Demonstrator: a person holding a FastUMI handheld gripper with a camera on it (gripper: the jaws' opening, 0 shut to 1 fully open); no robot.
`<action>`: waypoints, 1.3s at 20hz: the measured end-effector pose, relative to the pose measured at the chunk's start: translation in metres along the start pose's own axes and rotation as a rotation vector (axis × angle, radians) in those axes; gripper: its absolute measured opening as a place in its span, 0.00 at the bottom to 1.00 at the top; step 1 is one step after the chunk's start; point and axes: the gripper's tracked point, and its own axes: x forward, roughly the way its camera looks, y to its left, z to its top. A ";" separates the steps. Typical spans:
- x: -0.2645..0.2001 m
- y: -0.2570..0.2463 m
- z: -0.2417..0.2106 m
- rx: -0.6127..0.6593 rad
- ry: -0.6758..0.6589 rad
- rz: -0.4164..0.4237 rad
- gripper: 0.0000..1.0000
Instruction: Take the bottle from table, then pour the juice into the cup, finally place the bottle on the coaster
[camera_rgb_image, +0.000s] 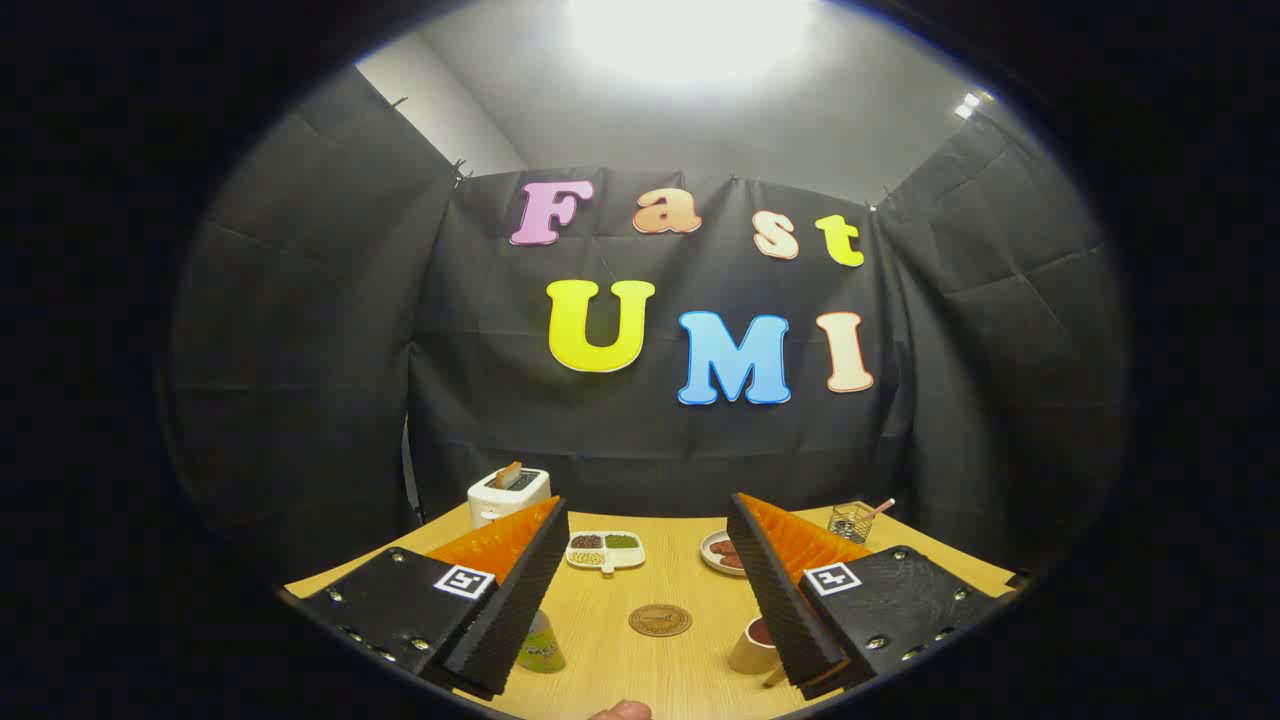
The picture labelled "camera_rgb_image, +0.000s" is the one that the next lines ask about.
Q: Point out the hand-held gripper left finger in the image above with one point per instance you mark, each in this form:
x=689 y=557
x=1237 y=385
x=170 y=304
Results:
x=520 y=610

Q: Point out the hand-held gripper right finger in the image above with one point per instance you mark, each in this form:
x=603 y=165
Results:
x=780 y=610

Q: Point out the silver green juice bottle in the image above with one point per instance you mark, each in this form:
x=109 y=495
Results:
x=543 y=648

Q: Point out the round wooden coaster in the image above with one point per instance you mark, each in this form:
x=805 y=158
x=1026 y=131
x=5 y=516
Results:
x=660 y=620

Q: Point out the white round plate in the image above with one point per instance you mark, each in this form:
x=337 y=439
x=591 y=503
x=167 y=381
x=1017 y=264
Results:
x=710 y=553

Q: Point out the white divided dish of beans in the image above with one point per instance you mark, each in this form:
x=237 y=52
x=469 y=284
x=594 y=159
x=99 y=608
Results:
x=604 y=555

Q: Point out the white toaster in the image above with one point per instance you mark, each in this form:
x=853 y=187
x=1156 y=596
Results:
x=500 y=500

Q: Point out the wooden table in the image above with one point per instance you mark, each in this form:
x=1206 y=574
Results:
x=640 y=670

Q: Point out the toast slice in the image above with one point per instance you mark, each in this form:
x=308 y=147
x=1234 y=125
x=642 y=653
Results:
x=509 y=474

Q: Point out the pink straw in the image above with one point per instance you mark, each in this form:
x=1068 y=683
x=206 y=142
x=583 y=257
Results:
x=880 y=508

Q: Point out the small ceiling lamp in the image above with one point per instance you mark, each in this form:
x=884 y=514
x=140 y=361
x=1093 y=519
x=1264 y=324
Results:
x=968 y=104

